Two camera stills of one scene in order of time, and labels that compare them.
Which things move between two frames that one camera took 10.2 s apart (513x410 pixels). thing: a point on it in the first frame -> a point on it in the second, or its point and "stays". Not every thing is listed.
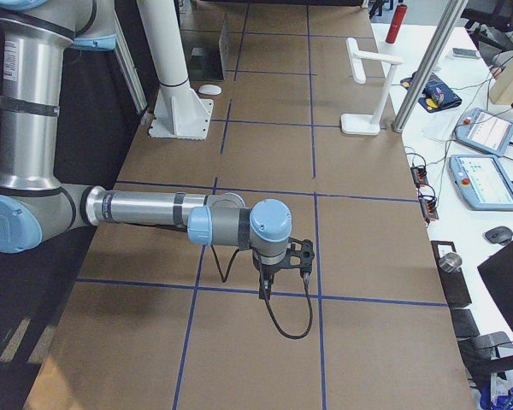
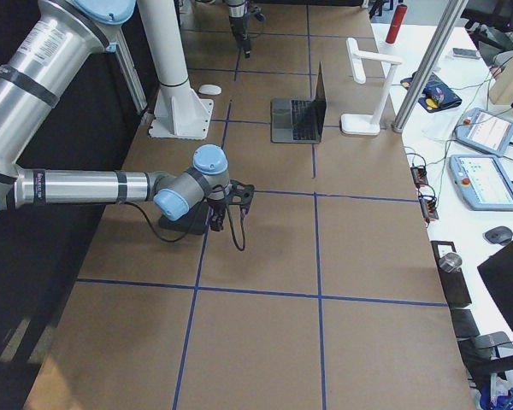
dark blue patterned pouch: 435,95 stays
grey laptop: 209,63 -> 299,120
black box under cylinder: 453,283 stays
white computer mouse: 209,89 stays
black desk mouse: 498,235 stays
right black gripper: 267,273 -> 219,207
